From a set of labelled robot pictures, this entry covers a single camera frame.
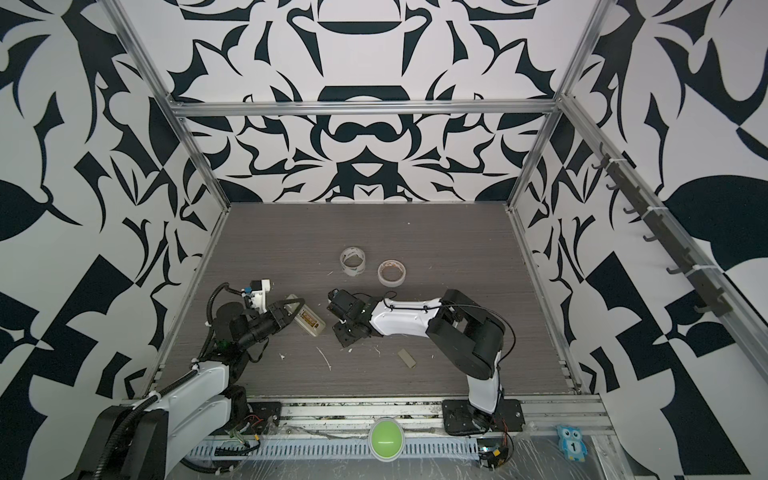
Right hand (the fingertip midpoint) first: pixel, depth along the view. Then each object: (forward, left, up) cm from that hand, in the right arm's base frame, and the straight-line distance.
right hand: (343, 331), depth 88 cm
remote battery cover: (-8, -18, -1) cm, 20 cm away
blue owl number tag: (-27, -55, 0) cm, 61 cm away
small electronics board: (-29, -37, -3) cm, 47 cm away
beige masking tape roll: (+23, -14, 0) cm, 27 cm away
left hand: (+5, +10, +12) cm, 16 cm away
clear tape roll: (+25, -1, 0) cm, 25 cm away
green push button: (-26, -12, +1) cm, 29 cm away
